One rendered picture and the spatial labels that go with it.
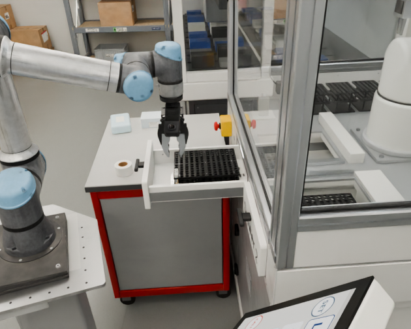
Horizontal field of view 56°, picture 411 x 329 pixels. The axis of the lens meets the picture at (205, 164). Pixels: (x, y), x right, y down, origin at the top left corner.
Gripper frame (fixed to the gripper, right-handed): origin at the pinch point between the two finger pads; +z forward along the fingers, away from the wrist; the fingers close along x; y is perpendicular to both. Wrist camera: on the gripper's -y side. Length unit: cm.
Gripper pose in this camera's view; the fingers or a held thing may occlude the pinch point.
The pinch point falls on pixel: (174, 154)
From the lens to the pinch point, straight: 126.4
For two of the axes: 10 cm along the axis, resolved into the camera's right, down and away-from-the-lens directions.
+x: -10.0, 0.4, -0.4
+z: 0.1, 8.5, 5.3
